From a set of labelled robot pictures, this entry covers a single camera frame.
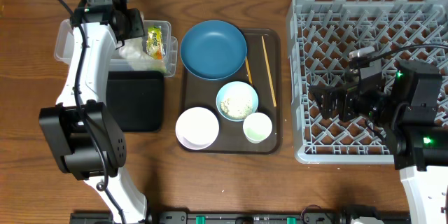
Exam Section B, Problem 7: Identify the white paper napkin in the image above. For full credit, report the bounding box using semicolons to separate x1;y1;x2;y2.
118;38;167;74

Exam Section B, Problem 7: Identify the green orange snack wrapper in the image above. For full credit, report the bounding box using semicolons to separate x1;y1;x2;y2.
146;26;164;60

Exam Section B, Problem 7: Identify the white plastic cup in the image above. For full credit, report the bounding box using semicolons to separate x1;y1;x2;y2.
243;112;273;144

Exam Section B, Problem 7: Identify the rice food waste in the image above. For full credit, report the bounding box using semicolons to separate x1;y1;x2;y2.
220;97;253;120

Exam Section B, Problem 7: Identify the blue round plate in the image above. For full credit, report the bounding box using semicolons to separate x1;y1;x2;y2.
180;20;248;81

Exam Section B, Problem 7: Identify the light blue bowl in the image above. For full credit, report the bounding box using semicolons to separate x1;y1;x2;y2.
216;81;259;122

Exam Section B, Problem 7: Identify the white pink shallow bowl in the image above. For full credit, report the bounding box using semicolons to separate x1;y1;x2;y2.
175;107;220;151

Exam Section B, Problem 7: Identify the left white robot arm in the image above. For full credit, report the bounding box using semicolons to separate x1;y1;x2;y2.
39;0;152;223

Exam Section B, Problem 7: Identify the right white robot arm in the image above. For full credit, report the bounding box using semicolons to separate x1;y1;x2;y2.
309;59;447;223

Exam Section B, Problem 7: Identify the clear plastic waste bin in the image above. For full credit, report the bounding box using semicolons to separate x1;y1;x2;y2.
54;19;178;77

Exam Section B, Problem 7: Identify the grey plastic dishwasher rack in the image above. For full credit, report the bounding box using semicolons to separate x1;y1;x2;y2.
286;0;447;165

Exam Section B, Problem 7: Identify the brown plastic serving tray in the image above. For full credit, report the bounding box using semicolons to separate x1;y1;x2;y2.
180;28;283;155

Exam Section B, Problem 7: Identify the black plastic tray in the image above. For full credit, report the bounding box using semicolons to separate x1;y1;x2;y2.
106;71;165;132

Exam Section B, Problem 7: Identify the right wooden chopstick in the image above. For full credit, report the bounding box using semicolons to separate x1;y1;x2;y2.
261;36;277;107

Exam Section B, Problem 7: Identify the wooden chopstick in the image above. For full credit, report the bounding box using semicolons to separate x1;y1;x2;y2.
245;57;253;86
261;36;277;107

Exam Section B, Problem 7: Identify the left wooden chopstick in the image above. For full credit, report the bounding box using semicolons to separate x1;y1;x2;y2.
245;57;253;86

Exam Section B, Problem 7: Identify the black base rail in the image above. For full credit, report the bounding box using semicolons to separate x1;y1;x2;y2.
69;210;410;224

